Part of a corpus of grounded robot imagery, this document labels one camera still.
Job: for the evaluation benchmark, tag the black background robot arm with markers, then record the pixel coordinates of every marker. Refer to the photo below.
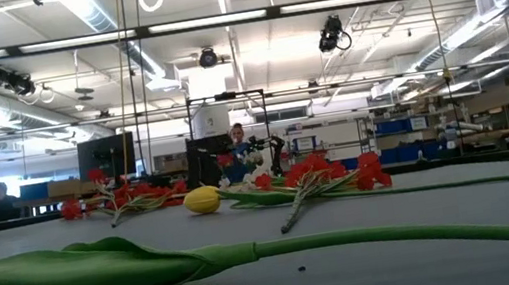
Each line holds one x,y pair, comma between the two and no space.
278,151

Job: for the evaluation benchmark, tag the yellow artificial tulip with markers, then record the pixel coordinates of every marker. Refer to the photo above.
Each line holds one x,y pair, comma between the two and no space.
202,200
77,275

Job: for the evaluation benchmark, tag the red artificial flower bunch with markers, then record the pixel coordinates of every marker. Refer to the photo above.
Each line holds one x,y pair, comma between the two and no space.
140,192
314,166

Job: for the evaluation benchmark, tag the black overhead light bar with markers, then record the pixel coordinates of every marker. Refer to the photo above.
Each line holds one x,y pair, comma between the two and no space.
142,32

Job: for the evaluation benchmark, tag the black hanging camera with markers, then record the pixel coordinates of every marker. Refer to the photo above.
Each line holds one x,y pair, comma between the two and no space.
10,79
330,34
208,58

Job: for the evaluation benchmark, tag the black background monitor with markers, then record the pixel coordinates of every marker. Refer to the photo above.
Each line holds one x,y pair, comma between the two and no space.
105,157

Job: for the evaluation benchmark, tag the blue grey table mat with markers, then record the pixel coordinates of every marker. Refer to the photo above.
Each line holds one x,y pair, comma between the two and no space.
446,207

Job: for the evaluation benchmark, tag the black computer case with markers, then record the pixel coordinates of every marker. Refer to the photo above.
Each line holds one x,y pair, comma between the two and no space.
204,162

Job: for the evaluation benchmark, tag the white artificial flower bunch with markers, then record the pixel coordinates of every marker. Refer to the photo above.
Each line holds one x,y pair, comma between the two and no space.
253,158

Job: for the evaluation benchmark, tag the black table frame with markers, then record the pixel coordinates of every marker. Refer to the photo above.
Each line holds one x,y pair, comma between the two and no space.
489,158

